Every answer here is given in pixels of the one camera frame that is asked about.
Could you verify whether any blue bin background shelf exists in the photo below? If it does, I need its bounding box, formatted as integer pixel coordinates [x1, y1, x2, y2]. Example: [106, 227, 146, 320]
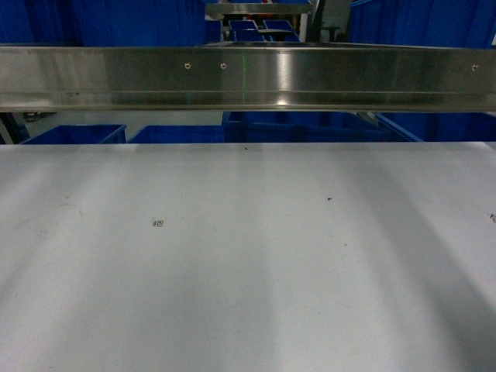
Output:
[229, 20, 266, 42]

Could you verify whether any large blue bin lower right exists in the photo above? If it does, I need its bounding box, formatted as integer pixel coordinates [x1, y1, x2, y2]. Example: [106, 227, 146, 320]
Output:
[222, 112, 391, 143]

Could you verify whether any large blue bin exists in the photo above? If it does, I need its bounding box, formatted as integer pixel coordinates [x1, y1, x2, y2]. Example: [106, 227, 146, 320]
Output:
[222, 112, 391, 143]
[1, 0, 206, 47]

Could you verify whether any small blue bin lower centre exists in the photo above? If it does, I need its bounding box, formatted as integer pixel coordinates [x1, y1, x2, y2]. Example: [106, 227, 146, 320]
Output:
[127, 126, 225, 144]

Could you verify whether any small blue bin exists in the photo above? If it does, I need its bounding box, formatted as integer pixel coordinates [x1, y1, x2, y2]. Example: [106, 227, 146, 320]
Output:
[22, 124, 126, 145]
[127, 126, 225, 144]

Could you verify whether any small blue bin lower left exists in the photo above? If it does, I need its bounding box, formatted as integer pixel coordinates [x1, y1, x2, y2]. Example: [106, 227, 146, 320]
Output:
[22, 124, 126, 145]

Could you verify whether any large blue bin far left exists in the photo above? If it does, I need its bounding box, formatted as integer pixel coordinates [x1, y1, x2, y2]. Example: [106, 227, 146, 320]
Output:
[1, 0, 206, 47]

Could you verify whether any blue bin far lower right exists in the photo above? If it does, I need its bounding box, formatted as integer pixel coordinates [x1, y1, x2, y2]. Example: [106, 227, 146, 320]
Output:
[376, 112, 495, 142]

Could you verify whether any blue bin upper right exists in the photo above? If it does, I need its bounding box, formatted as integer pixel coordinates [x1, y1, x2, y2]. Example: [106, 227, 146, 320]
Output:
[349, 0, 495, 49]

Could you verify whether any stainless steel shelf rail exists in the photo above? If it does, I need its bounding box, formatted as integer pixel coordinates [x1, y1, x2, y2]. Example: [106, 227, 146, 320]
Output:
[1, 43, 495, 112]

